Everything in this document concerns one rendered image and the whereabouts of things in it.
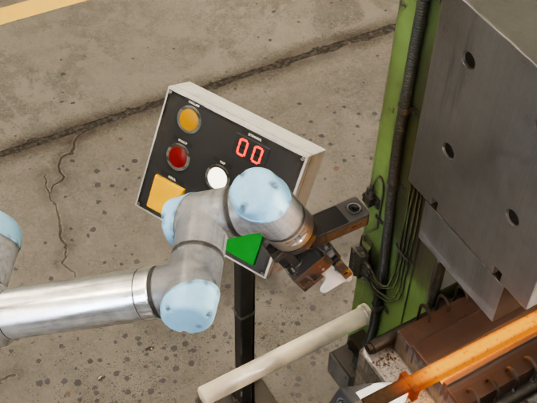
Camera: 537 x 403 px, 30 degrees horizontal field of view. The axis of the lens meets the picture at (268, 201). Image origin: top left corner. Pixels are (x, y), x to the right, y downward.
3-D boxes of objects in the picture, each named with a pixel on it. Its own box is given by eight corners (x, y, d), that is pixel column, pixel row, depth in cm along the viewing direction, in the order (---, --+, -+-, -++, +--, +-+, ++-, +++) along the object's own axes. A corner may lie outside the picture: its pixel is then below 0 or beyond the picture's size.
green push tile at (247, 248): (252, 265, 202) (263, 234, 199) (222, 249, 204) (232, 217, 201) (257, 263, 203) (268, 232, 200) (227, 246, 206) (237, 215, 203)
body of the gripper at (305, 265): (282, 261, 164) (253, 233, 154) (323, 228, 163) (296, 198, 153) (308, 295, 159) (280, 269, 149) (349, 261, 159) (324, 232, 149)
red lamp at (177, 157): (177, 174, 205) (176, 160, 202) (166, 159, 208) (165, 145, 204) (190, 169, 206) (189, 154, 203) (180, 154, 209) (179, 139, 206)
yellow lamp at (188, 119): (188, 137, 202) (187, 121, 199) (177, 122, 204) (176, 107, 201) (201, 131, 203) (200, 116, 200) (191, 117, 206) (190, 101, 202)
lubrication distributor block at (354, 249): (360, 293, 228) (366, 257, 218) (345, 274, 231) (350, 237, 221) (373, 287, 229) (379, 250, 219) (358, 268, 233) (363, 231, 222)
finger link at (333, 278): (327, 296, 168) (304, 273, 161) (354, 273, 168) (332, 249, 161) (336, 309, 166) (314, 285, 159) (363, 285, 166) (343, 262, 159)
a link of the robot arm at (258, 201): (222, 169, 142) (278, 157, 139) (252, 200, 151) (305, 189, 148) (221, 219, 138) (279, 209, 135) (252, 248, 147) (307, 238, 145)
